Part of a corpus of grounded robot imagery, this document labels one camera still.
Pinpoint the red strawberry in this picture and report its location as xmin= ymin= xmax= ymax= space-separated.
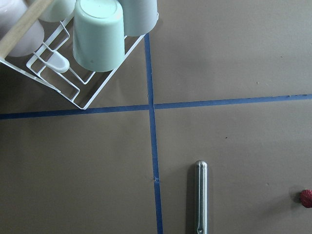
xmin=300 ymin=189 xmax=312 ymax=208

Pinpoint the mint green cup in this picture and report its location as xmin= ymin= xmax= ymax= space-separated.
xmin=73 ymin=0 xmax=125 ymax=72

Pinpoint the grey cup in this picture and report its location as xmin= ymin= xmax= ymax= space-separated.
xmin=119 ymin=0 xmax=158 ymax=37

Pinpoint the white cup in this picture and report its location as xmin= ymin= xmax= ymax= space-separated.
xmin=39 ymin=0 xmax=76 ymax=22

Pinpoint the pink cup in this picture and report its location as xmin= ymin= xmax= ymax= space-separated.
xmin=0 ymin=0 xmax=52 ymax=59

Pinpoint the white wire cup rack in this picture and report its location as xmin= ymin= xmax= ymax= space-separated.
xmin=0 ymin=19 xmax=146 ymax=111

